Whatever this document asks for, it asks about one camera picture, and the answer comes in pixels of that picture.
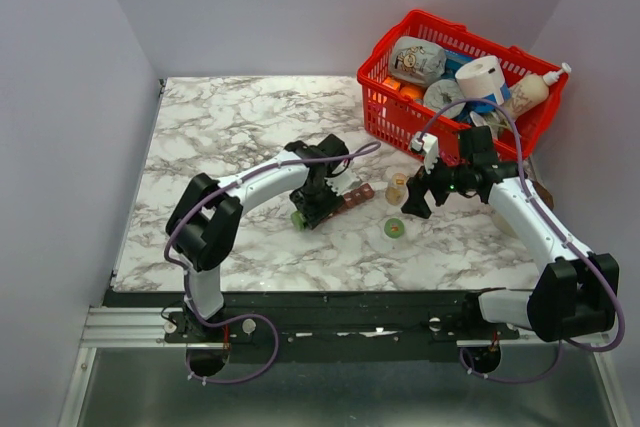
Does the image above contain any grey wrapped toilet roll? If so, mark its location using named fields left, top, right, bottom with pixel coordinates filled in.
left=423, top=79, right=466, bottom=119

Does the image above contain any cream lotion pump bottle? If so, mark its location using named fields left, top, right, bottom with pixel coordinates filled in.
left=500, top=63, right=572, bottom=121

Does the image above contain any aluminium rail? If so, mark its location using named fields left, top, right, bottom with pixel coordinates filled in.
left=80, top=307, right=165, bottom=348

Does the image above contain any orange fruit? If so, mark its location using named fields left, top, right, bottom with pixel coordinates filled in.
left=399, top=85, right=425, bottom=104

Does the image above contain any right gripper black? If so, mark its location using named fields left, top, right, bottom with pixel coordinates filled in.
left=401, top=146, right=473, bottom=219

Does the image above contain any purple cable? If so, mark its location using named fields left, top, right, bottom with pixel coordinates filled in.
left=417, top=99, right=626, bottom=384
left=163, top=141, right=382, bottom=386

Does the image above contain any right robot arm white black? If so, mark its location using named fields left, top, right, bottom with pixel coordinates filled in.
left=401, top=127, right=619, bottom=342

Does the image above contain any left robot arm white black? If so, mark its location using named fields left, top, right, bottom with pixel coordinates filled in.
left=164, top=134, right=352, bottom=342

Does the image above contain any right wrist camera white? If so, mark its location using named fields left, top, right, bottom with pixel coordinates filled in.
left=409, top=132, right=440, bottom=174

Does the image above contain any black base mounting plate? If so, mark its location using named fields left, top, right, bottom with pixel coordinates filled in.
left=103, top=290, right=522, bottom=374

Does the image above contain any green pill bottle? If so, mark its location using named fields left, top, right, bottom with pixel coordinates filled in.
left=290, top=210, right=308, bottom=231

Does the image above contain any grey printed snack bag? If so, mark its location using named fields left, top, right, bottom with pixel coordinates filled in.
left=388, top=36, right=447, bottom=88

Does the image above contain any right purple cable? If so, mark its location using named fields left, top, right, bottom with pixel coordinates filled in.
left=417, top=99, right=626, bottom=384

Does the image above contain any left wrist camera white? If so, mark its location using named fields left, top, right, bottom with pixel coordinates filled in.
left=326, top=168, right=362, bottom=196

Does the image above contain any clear pill bottle orange label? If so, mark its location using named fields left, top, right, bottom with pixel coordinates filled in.
left=385, top=173, right=407, bottom=206

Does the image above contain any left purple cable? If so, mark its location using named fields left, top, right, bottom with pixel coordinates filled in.
left=163, top=141, right=382, bottom=386

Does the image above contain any white toilet paper roll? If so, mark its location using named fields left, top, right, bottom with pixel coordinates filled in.
left=455, top=55, right=506, bottom=98

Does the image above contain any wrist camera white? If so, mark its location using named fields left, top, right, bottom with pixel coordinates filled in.
left=326, top=168, right=362, bottom=196
left=409, top=132, right=440, bottom=174

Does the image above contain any red plastic shopping basket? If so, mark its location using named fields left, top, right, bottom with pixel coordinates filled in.
left=357, top=9, right=569, bottom=165

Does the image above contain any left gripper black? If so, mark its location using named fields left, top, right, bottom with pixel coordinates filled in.
left=289, top=178, right=346, bottom=230

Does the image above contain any orange box in basket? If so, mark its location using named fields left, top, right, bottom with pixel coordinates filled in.
left=382, top=76, right=403, bottom=91

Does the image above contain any green bottle cap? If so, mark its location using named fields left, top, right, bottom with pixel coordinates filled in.
left=384, top=218, right=405, bottom=239

